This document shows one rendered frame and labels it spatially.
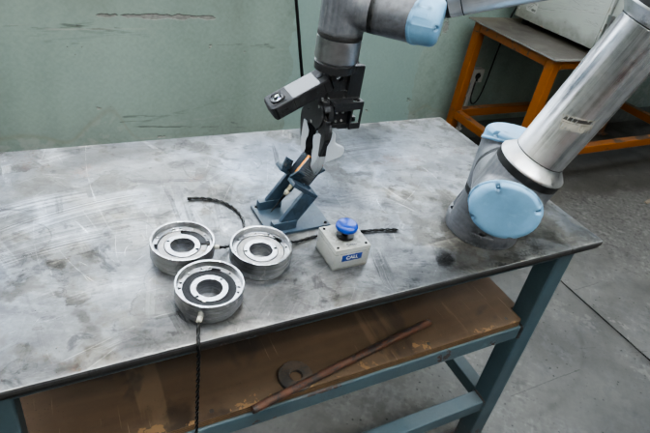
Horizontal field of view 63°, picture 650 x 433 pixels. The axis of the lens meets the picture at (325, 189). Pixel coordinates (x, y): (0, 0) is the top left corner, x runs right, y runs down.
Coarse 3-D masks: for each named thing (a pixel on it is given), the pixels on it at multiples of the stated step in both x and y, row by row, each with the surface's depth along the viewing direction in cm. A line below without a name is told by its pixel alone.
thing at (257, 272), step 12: (252, 228) 94; (264, 228) 95; (240, 240) 92; (252, 240) 93; (264, 240) 93; (276, 240) 95; (288, 240) 92; (252, 252) 93; (264, 252) 94; (276, 252) 91; (288, 252) 90; (240, 264) 87; (252, 264) 86; (264, 264) 86; (276, 264) 87; (288, 264) 91; (252, 276) 88; (264, 276) 88; (276, 276) 90
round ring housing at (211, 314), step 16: (192, 272) 84; (224, 272) 85; (240, 272) 84; (176, 288) 79; (192, 288) 81; (208, 288) 84; (224, 288) 82; (240, 288) 82; (176, 304) 79; (192, 304) 77; (224, 304) 78; (240, 304) 81; (192, 320) 79; (208, 320) 79
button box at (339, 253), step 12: (324, 228) 96; (336, 228) 97; (324, 240) 95; (336, 240) 94; (348, 240) 94; (360, 240) 95; (324, 252) 95; (336, 252) 91; (348, 252) 93; (360, 252) 94; (336, 264) 93; (348, 264) 94; (360, 264) 96
